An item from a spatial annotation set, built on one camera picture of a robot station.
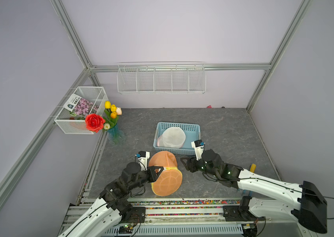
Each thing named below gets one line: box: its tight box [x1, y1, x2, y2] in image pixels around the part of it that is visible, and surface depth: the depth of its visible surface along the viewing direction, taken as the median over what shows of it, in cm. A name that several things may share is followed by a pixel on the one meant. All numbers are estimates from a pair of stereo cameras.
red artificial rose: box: [84, 113, 106, 133], surface depth 67 cm
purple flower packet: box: [63, 93, 99, 117], surface depth 75 cm
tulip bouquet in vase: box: [102, 100, 126, 146], surface depth 84 cm
